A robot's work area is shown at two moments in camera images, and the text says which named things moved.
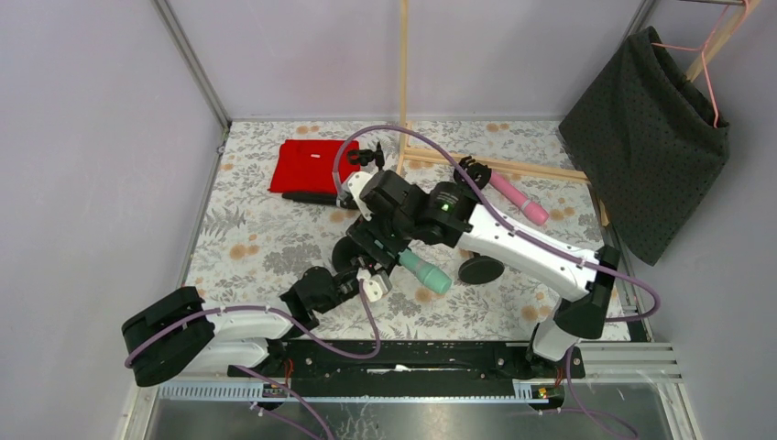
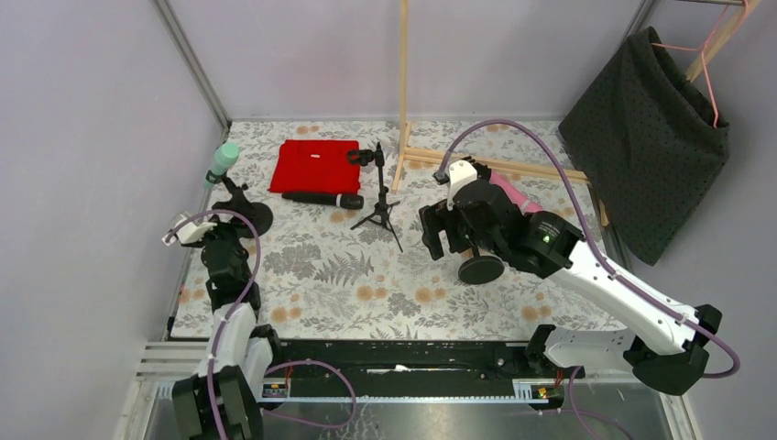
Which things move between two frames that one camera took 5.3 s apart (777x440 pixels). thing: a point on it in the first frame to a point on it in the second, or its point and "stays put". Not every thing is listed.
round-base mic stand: x=344 y=250 to x=257 y=214
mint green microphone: x=422 y=271 to x=224 y=157
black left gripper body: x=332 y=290 to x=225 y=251
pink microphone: x=533 y=211 stays put
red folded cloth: x=313 y=166 stays put
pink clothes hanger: x=702 y=48 stays put
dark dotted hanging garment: x=651 y=147 stays put
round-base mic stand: x=481 y=269 stays put
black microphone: x=333 y=198 stays put
